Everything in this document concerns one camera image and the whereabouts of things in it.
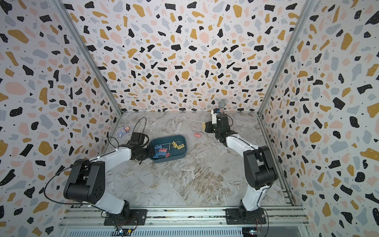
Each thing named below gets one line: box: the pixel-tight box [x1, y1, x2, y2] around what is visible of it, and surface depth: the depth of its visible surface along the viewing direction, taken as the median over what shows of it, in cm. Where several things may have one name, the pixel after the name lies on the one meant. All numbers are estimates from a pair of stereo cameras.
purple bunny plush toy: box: [117, 126, 131, 138], surface depth 108 cm
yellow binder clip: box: [171, 140, 186, 150], surface depth 102 cm
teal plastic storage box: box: [149, 134, 188, 163], surface depth 101 cm
